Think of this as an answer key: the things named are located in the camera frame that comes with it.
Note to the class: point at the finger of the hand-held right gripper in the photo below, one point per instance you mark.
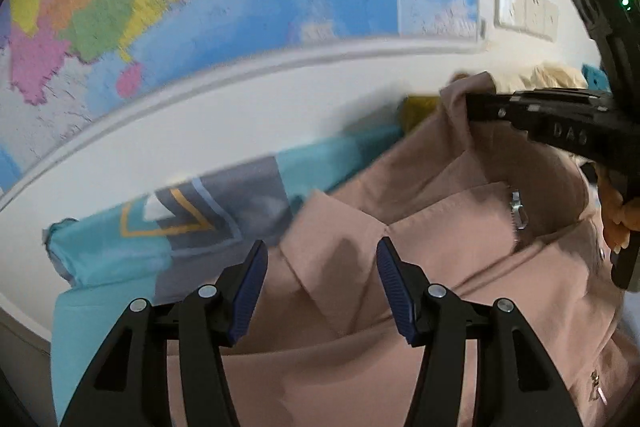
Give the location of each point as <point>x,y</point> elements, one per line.
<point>495,107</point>

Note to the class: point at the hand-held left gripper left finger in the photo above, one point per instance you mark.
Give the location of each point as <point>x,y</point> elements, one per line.
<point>248,292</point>

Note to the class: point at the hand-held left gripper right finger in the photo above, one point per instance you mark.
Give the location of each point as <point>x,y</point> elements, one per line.
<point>396,292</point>

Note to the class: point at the pink jacket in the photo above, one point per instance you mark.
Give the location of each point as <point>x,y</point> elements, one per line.
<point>450,217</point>

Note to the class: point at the person's right hand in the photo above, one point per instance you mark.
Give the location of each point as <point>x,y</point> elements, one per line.
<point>614,212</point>

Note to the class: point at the teal perforated plastic basket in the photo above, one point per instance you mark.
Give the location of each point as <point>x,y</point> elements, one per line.
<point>594,77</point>

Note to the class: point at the cream yellow cloth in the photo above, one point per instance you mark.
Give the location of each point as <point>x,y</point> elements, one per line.
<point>545,77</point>

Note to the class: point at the olive yellow cloth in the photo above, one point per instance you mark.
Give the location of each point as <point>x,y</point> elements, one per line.
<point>420,114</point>

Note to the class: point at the teal grey patterned bed sheet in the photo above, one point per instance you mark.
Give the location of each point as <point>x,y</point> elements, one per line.
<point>100,257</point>

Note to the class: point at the white wall socket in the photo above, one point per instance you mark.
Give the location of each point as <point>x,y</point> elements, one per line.
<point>510,2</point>
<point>535,12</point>

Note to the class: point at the colourful wall map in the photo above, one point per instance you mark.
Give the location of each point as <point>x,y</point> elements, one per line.
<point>200,7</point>

